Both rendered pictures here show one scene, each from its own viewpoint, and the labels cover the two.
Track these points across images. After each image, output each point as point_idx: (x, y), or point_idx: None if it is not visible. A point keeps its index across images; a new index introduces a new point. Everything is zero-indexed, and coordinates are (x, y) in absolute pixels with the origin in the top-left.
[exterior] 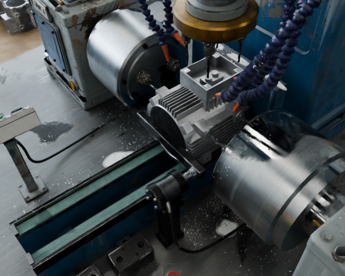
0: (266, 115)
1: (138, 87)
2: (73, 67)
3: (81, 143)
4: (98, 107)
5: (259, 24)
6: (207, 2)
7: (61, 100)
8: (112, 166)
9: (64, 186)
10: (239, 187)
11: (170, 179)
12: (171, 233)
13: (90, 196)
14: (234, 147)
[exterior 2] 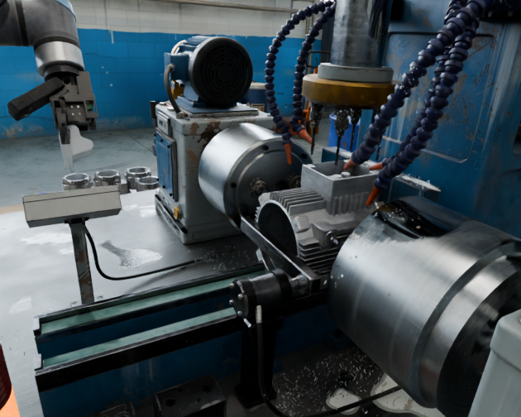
0: (413, 198)
1: (249, 198)
2: (181, 188)
3: (168, 274)
4: (200, 244)
5: (403, 139)
6: (344, 61)
7: (160, 232)
8: (195, 280)
9: None
10: (369, 283)
11: (268, 275)
12: (257, 382)
13: (155, 309)
14: (365, 228)
